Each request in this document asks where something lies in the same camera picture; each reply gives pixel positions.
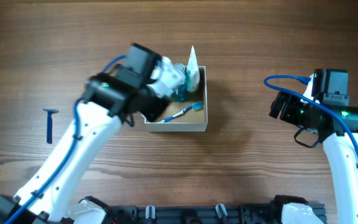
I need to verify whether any teal mouthwash bottle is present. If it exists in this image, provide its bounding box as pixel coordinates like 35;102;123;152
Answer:
173;63;187;102

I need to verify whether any blue white toothbrush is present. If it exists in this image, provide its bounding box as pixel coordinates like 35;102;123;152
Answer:
160;101;204;123

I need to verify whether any white lotion tube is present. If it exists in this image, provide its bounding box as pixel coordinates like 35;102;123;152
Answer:
186;46;200;92

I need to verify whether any blue disposable razor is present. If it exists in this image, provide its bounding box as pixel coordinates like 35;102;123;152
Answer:
43;108;58;144

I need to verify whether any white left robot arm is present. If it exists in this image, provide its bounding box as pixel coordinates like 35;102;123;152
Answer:
0;43;186;223

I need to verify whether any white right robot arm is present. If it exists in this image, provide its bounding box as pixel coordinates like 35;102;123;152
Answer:
264;68;358;223

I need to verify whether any white cardboard box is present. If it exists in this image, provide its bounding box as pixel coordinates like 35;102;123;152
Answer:
144;66;208;133

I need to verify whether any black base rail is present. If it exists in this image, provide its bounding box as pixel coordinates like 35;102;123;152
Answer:
67;195;328;224

